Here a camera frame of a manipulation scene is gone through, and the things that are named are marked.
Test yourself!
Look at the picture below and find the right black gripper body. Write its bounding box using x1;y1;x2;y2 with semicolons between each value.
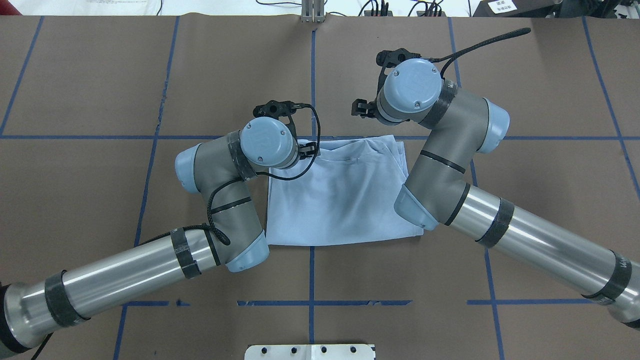
369;98;383;123

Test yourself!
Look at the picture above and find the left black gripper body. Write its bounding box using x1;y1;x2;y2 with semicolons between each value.
292;140;308;166

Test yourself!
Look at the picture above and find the light blue t-shirt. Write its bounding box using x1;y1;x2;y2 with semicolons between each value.
266;135;424;247

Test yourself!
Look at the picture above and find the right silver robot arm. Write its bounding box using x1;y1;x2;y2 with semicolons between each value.
351;55;640;330

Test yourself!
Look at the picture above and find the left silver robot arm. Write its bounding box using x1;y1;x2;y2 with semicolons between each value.
1;116;320;359

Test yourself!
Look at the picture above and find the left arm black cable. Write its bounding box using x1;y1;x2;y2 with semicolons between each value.
135;103;321;248

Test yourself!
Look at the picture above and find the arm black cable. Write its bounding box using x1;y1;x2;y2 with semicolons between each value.
135;103;321;248
420;27;532;81

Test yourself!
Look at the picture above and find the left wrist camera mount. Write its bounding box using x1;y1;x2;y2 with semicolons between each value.
253;100;309;139

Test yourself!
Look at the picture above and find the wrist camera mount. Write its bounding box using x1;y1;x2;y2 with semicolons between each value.
253;100;309;139
375;48;423;100

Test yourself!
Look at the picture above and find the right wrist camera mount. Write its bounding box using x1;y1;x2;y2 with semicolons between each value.
375;48;423;100

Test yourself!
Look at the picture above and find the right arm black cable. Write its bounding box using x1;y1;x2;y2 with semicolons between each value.
420;27;532;81

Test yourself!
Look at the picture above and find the aluminium frame post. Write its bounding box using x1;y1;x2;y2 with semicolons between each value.
300;0;326;24

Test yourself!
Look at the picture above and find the white camera mast pedestal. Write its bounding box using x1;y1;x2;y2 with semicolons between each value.
244;343;377;360

